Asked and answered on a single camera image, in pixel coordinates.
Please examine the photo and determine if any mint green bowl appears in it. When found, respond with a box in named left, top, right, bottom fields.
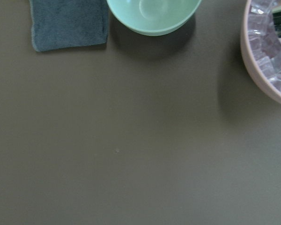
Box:
left=107, top=0, right=201, bottom=37

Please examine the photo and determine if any grey folded cloth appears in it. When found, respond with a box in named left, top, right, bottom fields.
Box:
left=30, top=0, right=109, bottom=52

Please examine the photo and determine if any pink bowl with ice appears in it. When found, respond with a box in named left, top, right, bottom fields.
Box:
left=240, top=0, right=281, bottom=104

